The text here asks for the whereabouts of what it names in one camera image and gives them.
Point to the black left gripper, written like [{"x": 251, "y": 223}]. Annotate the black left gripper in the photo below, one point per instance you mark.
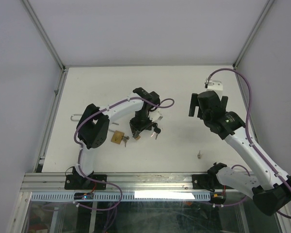
[{"x": 136, "y": 129}]

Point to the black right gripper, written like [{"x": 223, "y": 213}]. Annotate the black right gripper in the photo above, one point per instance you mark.
[{"x": 194, "y": 103}]

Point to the silver key bunch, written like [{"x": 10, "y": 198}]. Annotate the silver key bunch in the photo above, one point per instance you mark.
[{"x": 125, "y": 139}]

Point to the medium brass padlock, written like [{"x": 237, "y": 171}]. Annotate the medium brass padlock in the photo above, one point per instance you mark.
[{"x": 117, "y": 136}]

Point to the black headed key pair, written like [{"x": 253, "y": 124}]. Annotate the black headed key pair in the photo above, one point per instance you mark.
[{"x": 156, "y": 130}]

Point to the small keys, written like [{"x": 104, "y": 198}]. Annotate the small keys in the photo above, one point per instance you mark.
[{"x": 199, "y": 155}]

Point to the large brass padlock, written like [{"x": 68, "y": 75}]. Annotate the large brass padlock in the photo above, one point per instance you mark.
[{"x": 75, "y": 117}]

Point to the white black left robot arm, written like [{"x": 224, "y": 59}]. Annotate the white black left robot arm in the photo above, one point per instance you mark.
[{"x": 92, "y": 128}]

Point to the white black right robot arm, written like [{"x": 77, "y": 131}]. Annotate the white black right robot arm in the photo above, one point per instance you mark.
[{"x": 270, "y": 186}]

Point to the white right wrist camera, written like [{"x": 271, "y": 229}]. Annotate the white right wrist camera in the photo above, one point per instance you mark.
[{"x": 216, "y": 86}]

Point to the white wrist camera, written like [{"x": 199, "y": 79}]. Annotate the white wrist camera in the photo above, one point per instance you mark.
[
  {"x": 155, "y": 116},
  {"x": 216, "y": 86}
]

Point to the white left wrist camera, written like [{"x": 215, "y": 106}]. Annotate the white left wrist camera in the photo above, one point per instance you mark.
[{"x": 155, "y": 116}]

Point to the white slotted cable duct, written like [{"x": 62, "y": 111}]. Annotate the white slotted cable duct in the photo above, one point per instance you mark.
[{"x": 117, "y": 196}]

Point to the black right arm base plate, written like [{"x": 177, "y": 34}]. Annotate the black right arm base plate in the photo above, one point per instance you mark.
[{"x": 203, "y": 181}]

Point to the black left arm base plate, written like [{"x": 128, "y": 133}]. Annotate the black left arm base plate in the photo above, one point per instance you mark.
[{"x": 77, "y": 182}]

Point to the aluminium mounting rail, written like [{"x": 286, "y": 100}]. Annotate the aluminium mounting rail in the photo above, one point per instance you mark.
[{"x": 176, "y": 181}]

